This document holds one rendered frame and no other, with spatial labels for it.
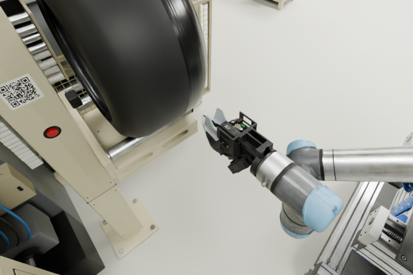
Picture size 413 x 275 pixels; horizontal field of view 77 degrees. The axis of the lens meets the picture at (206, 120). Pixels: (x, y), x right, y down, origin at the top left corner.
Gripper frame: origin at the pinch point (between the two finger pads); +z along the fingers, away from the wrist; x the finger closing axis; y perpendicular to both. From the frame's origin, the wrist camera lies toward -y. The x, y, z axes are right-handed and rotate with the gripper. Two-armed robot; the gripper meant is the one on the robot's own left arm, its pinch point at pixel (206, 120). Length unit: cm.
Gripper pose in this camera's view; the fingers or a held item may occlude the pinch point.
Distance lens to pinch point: 66.6
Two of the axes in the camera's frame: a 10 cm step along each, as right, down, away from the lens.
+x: -7.7, 5.0, -3.9
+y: -0.8, -6.9, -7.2
